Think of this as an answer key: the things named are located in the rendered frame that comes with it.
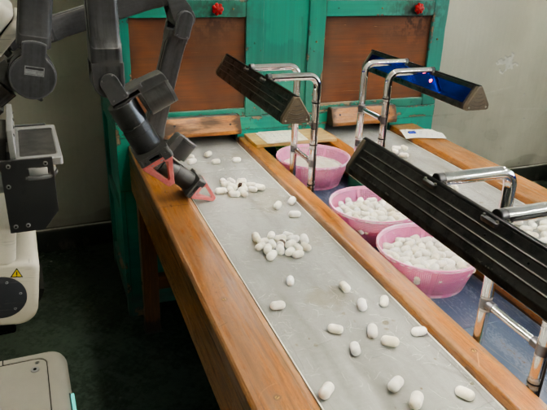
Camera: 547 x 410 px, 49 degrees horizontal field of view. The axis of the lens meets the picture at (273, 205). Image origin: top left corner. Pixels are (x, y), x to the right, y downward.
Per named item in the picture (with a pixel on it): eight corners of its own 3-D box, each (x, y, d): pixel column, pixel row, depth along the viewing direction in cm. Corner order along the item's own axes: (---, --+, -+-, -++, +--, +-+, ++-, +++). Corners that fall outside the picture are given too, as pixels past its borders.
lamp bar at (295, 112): (282, 124, 150) (282, 97, 147) (215, 75, 203) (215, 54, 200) (310, 123, 153) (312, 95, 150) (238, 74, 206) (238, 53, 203)
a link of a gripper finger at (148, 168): (180, 168, 129) (159, 133, 124) (188, 180, 123) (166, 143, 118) (152, 185, 128) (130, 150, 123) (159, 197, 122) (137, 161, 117)
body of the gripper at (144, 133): (160, 137, 125) (142, 108, 121) (172, 153, 117) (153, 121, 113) (133, 154, 124) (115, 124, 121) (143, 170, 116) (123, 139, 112)
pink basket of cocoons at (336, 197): (378, 262, 162) (381, 230, 158) (308, 228, 180) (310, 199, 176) (434, 235, 178) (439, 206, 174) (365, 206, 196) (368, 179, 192)
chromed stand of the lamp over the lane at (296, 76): (260, 220, 183) (264, 76, 165) (240, 196, 200) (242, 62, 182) (317, 213, 190) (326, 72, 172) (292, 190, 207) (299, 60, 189)
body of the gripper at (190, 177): (196, 171, 180) (177, 157, 176) (204, 182, 171) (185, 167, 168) (183, 187, 181) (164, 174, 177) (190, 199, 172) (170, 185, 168)
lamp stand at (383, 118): (374, 206, 197) (389, 70, 179) (347, 184, 214) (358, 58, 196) (423, 199, 203) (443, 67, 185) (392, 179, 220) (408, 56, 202)
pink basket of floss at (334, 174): (332, 199, 200) (334, 173, 196) (262, 184, 211) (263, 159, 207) (358, 176, 222) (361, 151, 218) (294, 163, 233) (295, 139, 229)
